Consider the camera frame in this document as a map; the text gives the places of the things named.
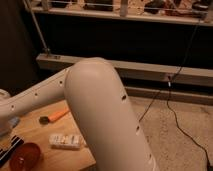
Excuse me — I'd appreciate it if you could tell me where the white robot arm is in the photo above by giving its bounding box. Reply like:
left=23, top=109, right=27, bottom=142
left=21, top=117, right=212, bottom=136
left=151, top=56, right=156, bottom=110
left=0, top=58, right=160, bottom=171

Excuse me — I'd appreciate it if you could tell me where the clear plastic bottle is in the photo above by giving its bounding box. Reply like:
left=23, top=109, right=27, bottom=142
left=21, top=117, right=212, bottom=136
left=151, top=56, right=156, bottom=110
left=49, top=134, right=84, bottom=150

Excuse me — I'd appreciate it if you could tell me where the red bowl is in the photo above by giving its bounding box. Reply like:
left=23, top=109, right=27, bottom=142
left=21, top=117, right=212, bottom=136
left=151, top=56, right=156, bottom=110
left=9, top=143, right=41, bottom=171

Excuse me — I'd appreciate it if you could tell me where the metal diagonal rod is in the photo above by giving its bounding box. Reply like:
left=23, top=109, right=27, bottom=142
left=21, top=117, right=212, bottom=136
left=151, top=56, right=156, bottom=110
left=25, top=0, right=51, bottom=56

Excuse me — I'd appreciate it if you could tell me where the white window ledge shelf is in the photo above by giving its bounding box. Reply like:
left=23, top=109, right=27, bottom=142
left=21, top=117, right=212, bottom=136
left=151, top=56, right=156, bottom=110
left=21, top=0, right=213, bottom=27

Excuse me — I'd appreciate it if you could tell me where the black power cable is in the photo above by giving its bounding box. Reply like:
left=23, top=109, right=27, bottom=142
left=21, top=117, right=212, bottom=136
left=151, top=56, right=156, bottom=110
left=138, top=19, right=213, bottom=168

